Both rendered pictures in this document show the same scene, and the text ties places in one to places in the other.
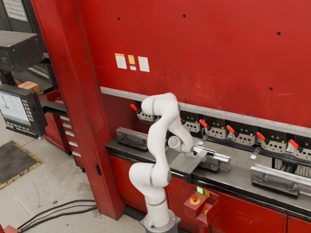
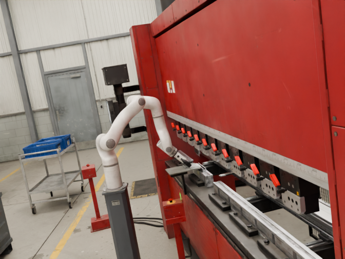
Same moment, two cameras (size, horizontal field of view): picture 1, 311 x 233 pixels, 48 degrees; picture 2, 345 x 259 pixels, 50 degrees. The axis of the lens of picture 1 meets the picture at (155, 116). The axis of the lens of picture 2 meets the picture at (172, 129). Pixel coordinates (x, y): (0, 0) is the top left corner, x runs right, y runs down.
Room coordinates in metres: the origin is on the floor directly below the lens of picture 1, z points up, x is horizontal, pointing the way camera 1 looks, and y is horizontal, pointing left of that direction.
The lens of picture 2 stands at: (-0.30, -2.07, 1.84)
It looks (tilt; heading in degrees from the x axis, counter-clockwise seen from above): 10 degrees down; 40
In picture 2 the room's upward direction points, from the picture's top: 9 degrees counter-clockwise
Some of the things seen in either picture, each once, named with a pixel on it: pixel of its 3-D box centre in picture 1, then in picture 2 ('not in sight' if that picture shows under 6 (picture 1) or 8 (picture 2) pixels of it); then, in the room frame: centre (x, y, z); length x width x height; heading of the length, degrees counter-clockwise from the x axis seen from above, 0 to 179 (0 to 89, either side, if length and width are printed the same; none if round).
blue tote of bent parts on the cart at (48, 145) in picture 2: not in sight; (43, 149); (2.69, 3.03, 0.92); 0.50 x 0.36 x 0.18; 128
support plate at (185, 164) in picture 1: (188, 159); (182, 168); (2.01, -0.18, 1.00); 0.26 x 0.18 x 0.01; 141
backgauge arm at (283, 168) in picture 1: (292, 158); (278, 197); (2.04, -0.98, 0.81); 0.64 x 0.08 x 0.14; 141
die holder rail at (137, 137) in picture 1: (141, 139); (184, 159); (2.47, 0.15, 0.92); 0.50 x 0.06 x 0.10; 51
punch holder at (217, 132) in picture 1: (217, 124); (200, 137); (2.01, -0.41, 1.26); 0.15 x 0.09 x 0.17; 51
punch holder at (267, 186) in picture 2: not in sight; (275, 177); (1.26, -1.35, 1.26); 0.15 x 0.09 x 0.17; 51
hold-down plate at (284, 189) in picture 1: (275, 187); (218, 201); (1.70, -0.71, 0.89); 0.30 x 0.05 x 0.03; 51
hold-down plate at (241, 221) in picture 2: not in sight; (242, 223); (1.45, -1.02, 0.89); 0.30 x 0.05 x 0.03; 51
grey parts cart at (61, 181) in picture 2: not in sight; (54, 173); (2.83, 3.12, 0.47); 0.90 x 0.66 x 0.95; 38
